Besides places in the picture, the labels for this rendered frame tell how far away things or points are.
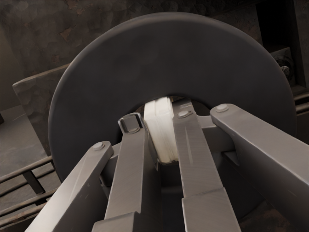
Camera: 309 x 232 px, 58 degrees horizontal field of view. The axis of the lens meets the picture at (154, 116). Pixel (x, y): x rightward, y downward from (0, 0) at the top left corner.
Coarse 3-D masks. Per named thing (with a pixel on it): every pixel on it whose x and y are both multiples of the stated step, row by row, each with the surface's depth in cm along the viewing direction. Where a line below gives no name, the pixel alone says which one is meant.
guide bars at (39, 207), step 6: (300, 108) 41; (306, 108) 41; (42, 204) 48; (30, 210) 49; (36, 210) 48; (12, 216) 49; (18, 216) 49; (24, 216) 49; (0, 222) 50; (6, 222) 49; (12, 222) 49
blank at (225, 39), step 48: (96, 48) 15; (144, 48) 15; (192, 48) 15; (240, 48) 15; (96, 96) 16; (144, 96) 16; (192, 96) 16; (240, 96) 16; (288, 96) 16; (240, 192) 18
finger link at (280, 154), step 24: (216, 120) 12; (240, 120) 11; (240, 144) 11; (264, 144) 9; (288, 144) 9; (240, 168) 12; (264, 168) 9; (288, 168) 8; (264, 192) 10; (288, 192) 8; (288, 216) 9
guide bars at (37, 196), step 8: (296, 96) 48; (304, 96) 47; (40, 160) 55; (48, 160) 54; (24, 168) 55; (32, 168) 55; (8, 176) 56; (16, 176) 56; (24, 176) 56; (32, 176) 56; (32, 184) 57; (40, 184) 57; (40, 192) 57; (48, 192) 55; (32, 200) 55; (40, 200) 55; (8, 208) 56; (16, 208) 56; (0, 216) 57
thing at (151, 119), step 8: (152, 104) 16; (144, 112) 15; (152, 112) 15; (144, 120) 14; (152, 120) 14; (152, 128) 14; (160, 128) 15; (152, 136) 15; (160, 136) 15; (160, 144) 15; (160, 152) 15; (168, 152) 15; (160, 160) 15; (168, 160) 15
